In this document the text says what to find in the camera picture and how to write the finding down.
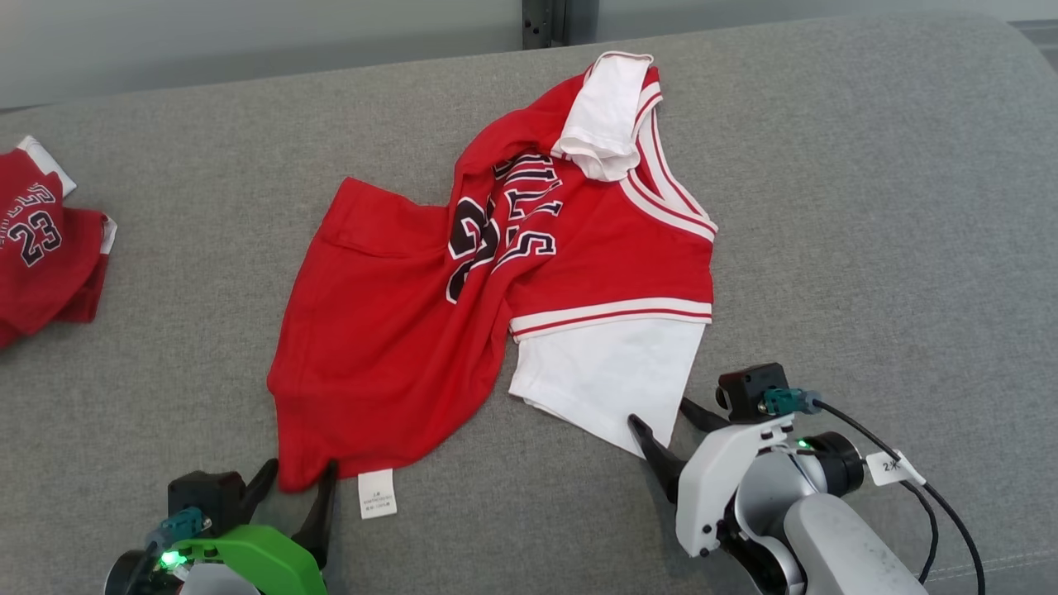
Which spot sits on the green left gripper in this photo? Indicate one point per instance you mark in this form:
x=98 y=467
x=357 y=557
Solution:
x=264 y=562

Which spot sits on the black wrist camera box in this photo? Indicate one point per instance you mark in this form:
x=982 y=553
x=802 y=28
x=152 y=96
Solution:
x=748 y=388
x=202 y=500

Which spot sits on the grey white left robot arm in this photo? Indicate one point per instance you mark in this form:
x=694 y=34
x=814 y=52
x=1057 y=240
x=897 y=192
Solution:
x=140 y=578

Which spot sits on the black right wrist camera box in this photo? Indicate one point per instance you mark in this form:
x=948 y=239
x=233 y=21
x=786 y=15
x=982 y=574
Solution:
x=748 y=388

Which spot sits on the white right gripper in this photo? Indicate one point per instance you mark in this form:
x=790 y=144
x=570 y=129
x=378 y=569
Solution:
x=727 y=479

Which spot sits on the dark metal hinge bracket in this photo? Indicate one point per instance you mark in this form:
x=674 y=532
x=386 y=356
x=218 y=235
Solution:
x=537 y=23

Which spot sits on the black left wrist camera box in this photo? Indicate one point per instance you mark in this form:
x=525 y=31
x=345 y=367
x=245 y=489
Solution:
x=202 y=500

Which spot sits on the red white basketball jersey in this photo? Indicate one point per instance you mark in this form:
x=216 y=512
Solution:
x=388 y=330

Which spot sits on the red basketball shorts number 23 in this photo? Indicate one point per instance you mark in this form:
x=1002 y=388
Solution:
x=50 y=273

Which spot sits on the grey metal post bracket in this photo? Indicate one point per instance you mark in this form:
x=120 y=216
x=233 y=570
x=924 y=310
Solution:
x=581 y=18

